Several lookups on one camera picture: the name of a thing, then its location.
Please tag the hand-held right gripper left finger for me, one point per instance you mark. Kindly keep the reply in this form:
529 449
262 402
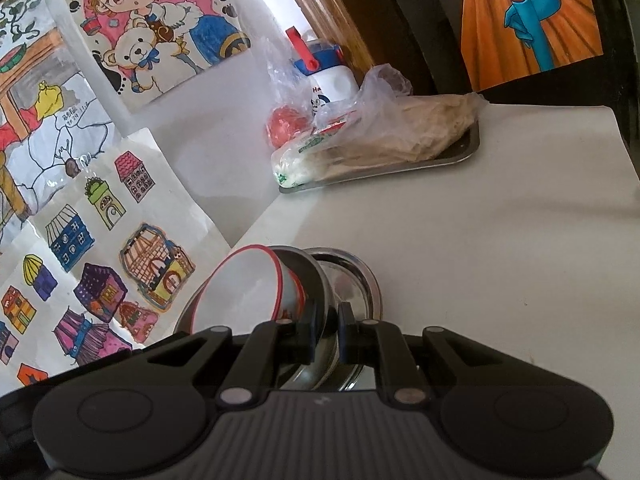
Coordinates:
312 332

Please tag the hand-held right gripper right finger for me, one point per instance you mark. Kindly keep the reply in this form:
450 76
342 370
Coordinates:
346 332

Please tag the white bowl with red rim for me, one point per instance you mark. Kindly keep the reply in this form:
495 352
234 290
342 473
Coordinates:
240 295
300 296

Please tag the steel plate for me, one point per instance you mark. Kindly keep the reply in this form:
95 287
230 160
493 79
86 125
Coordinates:
351 379
356 290

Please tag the steel bowl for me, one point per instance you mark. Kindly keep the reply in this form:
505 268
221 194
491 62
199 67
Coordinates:
316 280

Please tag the white bagged buns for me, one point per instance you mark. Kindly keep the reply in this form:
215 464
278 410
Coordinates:
295 166

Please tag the houses drawing sheet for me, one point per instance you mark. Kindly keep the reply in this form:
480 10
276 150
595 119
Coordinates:
165 200

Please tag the steel tray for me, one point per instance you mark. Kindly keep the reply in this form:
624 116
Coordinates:
451 158

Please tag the red bagged food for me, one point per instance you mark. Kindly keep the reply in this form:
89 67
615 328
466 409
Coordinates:
287 127

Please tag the bagged flatbread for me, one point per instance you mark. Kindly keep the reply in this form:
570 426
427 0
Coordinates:
425 125

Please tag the clear plastic bag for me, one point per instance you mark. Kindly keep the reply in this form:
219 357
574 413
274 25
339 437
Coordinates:
380 91

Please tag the seated figure drawing sheet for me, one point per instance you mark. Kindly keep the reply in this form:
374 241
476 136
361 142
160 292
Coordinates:
50 135

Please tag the wooden frame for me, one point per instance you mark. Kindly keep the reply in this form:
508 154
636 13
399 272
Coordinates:
330 0

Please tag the orange dress wall poster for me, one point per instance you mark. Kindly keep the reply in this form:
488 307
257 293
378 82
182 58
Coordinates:
500 25

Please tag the teddy bear wall poster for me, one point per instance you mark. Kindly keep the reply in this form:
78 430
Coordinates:
150 20

